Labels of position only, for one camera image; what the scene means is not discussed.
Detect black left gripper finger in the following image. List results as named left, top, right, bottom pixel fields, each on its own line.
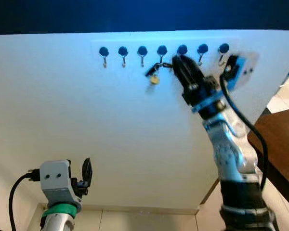
left=82, top=157, right=93, bottom=187

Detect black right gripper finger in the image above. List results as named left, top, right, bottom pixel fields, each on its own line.
left=171, top=55, right=193, bottom=92
left=183, top=56, right=205, bottom=87

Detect key bunch with orange figure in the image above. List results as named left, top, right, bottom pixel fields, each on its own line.
left=144, top=60, right=176, bottom=94

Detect brown wooden table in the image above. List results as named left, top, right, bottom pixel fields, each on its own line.
left=247, top=107, right=289, bottom=212

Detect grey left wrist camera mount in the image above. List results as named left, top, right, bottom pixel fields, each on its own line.
left=39, top=160, right=71, bottom=208

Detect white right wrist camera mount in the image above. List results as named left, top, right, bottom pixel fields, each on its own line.
left=223, top=52, right=259, bottom=93

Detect white hook rail strip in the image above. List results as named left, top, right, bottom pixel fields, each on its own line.
left=91, top=38, right=241, bottom=61

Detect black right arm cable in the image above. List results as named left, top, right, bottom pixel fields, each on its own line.
left=219, top=67, right=269, bottom=192

